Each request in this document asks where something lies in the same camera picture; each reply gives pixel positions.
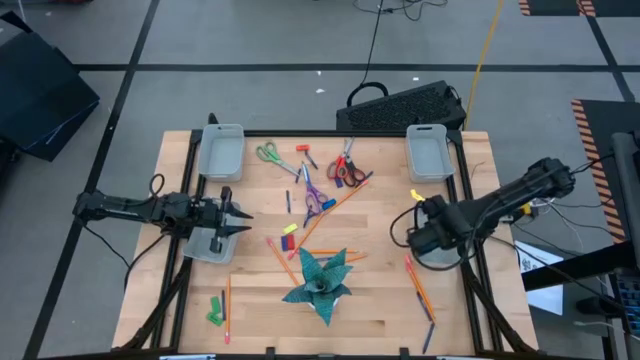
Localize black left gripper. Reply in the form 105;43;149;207
189;185;254;254

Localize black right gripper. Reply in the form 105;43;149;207
407;194;474;257

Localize green-handled scissors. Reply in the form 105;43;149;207
255;141;302;177

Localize purple-handled scissors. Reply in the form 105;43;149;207
300;162;330;229

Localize grey plastic bin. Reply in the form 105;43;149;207
405;123;456;184
412;202;469;266
198;123;246;182
182;197;240;265

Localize red marker pen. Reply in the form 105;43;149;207
287;213;327;261

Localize white paper sheet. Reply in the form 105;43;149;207
514;240;565;316

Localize black perforated computer case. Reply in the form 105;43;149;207
335;79;467;132

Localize black desk beam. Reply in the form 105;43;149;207
521;238;640;292

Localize black hazard-striped mat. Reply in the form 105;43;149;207
571;98;640;245
518;0;640;18

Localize computer keyboard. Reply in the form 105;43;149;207
613;269;640;335

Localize large black case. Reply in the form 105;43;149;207
0;12;101;162

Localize yellow cable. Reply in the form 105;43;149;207
462;0;506;130

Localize grey post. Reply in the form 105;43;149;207
610;130;640;274

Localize black cable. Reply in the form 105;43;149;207
347;0;449;109

